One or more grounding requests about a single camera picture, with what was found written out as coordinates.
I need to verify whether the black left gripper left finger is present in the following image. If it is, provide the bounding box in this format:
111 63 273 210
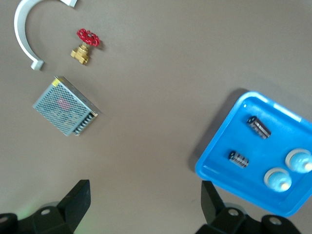
0 179 91 234

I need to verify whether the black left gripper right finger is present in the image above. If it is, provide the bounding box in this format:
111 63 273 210
195 180 302 234

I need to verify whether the small dark cylindrical capacitor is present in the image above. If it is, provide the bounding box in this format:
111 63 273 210
228 150 250 169

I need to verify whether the blue dome bell cream base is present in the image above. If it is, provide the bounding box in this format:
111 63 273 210
263 167 293 194
284 148 312 175

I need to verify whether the large dark cylindrical capacitor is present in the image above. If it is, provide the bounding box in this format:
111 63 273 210
246 116 272 140

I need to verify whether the blue plastic tray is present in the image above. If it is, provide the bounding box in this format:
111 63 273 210
195 91 312 218

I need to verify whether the metal mesh power supply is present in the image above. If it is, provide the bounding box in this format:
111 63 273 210
32 76 101 137

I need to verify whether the brass valve red handwheel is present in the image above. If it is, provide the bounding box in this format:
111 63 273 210
70 28 101 66

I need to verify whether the brown table cover mat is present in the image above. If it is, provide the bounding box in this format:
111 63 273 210
0 0 312 234

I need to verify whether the white curved plastic bracket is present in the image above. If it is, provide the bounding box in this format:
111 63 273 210
14 0 79 71

